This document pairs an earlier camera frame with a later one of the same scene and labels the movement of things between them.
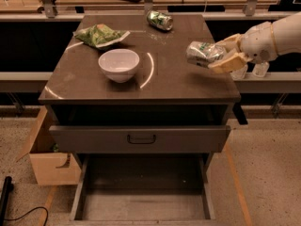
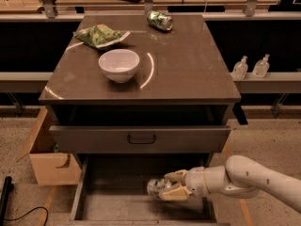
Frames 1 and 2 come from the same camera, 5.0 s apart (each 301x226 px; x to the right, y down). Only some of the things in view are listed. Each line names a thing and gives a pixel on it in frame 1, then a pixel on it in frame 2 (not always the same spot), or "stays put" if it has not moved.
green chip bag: (99, 35) stays put
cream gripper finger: (232, 63) → (178, 193)
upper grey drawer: (140, 139) stays put
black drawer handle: (140, 142) stays put
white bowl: (118, 64) stays put
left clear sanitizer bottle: (240, 73) stays put
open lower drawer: (143, 189) stays put
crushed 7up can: (202, 55) → (155, 186)
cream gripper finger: (231, 43) → (179, 176)
